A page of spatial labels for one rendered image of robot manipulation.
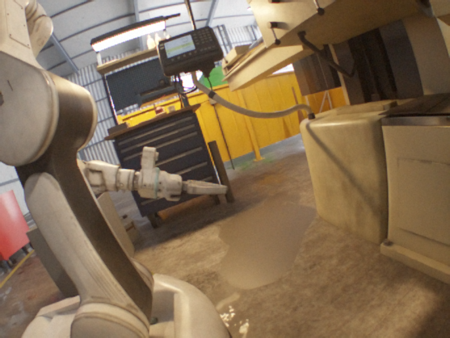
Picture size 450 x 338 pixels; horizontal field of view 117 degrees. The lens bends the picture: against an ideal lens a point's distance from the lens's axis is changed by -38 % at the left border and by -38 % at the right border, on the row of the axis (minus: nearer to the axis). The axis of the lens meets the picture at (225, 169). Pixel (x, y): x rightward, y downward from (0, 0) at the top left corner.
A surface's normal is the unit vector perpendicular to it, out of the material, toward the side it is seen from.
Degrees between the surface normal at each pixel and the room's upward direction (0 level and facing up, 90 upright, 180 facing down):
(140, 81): 90
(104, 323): 78
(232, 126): 90
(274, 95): 90
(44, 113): 100
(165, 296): 73
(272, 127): 90
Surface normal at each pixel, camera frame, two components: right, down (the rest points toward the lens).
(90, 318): 0.13, -0.16
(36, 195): 0.21, 0.15
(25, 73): 0.32, -0.07
